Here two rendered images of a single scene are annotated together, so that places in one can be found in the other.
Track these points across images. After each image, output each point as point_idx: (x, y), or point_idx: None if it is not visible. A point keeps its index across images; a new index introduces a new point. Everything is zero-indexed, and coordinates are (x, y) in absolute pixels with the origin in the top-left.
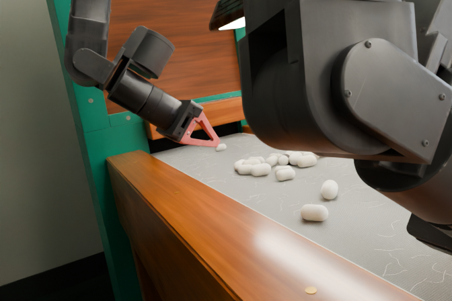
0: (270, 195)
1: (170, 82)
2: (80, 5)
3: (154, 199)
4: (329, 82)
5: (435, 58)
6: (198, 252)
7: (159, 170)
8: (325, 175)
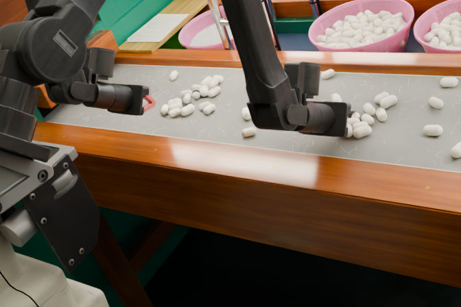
0: (211, 128)
1: None
2: None
3: (145, 159)
4: (284, 118)
5: (300, 95)
6: (216, 173)
7: (108, 138)
8: (233, 101)
